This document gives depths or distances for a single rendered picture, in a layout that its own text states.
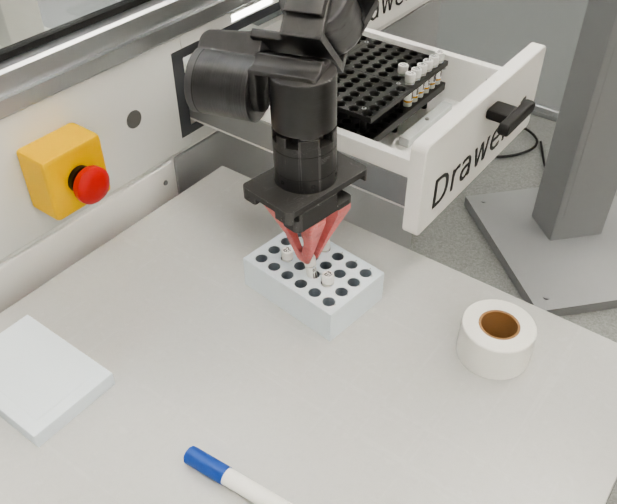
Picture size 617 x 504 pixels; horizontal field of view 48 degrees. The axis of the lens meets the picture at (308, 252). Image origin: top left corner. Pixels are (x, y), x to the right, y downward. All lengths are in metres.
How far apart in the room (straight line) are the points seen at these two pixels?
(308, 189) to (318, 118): 0.07
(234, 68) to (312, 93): 0.07
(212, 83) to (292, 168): 0.10
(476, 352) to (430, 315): 0.09
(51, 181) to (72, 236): 0.12
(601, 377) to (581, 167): 1.25
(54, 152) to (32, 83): 0.07
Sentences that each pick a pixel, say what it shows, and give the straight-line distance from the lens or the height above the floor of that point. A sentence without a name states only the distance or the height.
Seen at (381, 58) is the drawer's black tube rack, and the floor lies 0.90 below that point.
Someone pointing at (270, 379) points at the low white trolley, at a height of 0.76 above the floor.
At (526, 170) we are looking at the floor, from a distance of 2.40.
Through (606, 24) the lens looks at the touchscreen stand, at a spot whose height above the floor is 0.65.
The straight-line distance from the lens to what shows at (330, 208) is 0.63.
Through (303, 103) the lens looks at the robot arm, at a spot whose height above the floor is 1.01.
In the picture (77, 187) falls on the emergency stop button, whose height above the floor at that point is 0.88.
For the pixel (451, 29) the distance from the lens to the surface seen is 2.77.
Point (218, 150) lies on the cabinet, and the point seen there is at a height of 0.77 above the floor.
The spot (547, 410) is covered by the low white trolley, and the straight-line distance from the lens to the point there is 0.68.
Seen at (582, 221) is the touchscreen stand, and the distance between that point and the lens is 2.06.
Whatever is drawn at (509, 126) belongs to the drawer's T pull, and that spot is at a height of 0.91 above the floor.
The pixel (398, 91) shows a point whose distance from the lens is 0.83.
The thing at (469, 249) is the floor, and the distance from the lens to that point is 2.03.
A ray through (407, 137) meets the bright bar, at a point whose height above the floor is 0.85.
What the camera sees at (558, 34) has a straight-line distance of 2.61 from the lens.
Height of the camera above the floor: 1.28
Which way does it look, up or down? 41 degrees down
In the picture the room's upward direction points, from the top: straight up
